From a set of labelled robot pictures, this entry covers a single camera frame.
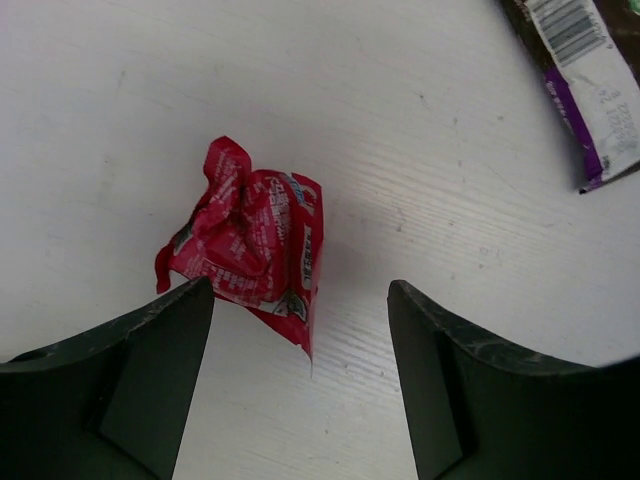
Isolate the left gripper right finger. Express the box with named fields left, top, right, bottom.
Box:
left=387, top=280, right=639, bottom=479

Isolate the brown chocolate bar wrapper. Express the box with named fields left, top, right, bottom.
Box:
left=500, top=0, right=639, bottom=193

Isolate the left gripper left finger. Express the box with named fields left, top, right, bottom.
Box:
left=1, top=278, right=215, bottom=479

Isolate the red snack packet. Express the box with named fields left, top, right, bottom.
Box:
left=155, top=136, right=324, bottom=356

